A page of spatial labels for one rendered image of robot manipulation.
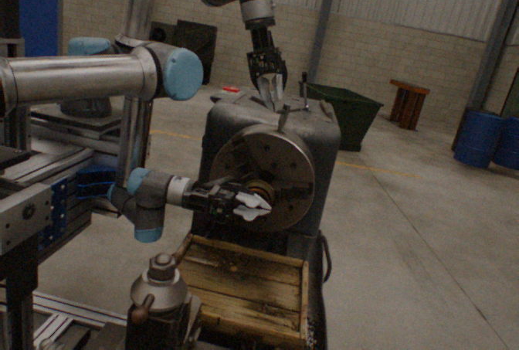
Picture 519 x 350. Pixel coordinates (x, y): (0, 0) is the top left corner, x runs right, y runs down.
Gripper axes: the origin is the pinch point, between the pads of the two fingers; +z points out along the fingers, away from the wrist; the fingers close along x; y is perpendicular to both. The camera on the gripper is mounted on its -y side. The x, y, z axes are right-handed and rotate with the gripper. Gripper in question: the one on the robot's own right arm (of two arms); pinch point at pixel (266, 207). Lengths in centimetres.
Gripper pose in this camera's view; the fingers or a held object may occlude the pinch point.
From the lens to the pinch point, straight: 95.3
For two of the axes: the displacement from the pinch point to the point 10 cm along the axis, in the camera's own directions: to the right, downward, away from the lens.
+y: -1.6, 2.8, -9.5
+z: 9.7, 2.1, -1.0
